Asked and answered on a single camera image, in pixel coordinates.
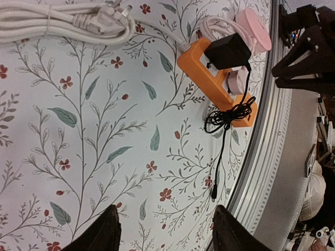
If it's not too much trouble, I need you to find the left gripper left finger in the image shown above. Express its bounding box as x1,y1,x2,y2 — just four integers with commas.
62,204,121,251

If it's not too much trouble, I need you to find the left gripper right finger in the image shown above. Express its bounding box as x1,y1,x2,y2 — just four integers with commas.
213,205,267,251

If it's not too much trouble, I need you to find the front aluminium rail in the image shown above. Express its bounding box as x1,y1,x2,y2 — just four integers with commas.
206,0,322,251

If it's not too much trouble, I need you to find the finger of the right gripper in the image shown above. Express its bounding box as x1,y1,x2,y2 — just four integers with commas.
272,26,334,94

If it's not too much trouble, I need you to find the orange power strip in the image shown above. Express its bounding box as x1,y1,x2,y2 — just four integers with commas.
177,38,259,128

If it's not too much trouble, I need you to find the white cable with plug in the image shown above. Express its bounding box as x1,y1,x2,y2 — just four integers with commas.
0,0,191,52

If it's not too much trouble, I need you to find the pink round power strip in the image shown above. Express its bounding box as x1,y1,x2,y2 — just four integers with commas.
236,7,272,53

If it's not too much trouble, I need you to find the black adapter with cable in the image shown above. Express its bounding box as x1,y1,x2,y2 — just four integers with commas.
204,33,256,203

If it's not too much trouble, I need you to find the floral table mat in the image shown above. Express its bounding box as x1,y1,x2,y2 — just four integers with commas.
1,1,271,250

